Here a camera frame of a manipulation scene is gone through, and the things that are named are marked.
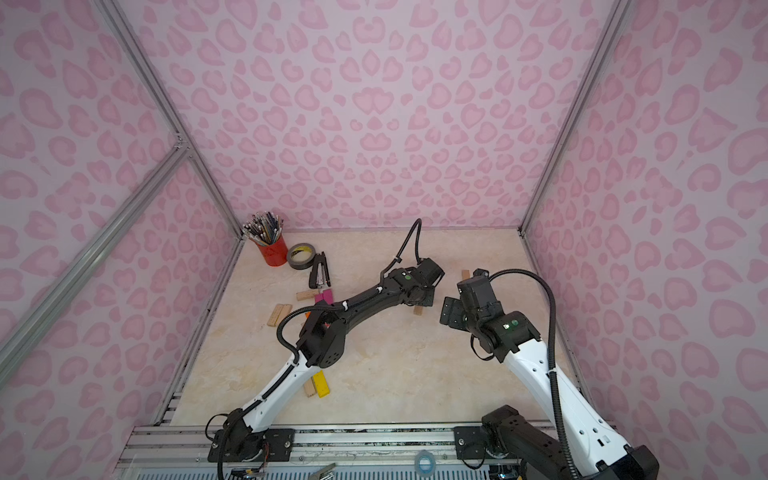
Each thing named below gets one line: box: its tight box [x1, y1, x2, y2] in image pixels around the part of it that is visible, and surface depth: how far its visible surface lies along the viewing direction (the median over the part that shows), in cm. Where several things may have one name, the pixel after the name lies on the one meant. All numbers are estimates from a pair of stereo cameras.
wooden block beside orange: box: [278, 304, 293, 324], surface depth 100 cm
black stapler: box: [308, 251, 331, 289], surface depth 109 cm
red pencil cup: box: [257, 235, 288, 267], surface depth 107 cm
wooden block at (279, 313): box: [267, 304, 289, 327], surface depth 98 cm
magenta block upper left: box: [315, 289, 335, 305], surface depth 103 cm
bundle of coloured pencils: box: [242, 211, 284, 247], surface depth 101 cm
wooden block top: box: [296, 290, 317, 301], surface depth 103 cm
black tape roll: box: [288, 242, 316, 270], surface depth 112 cm
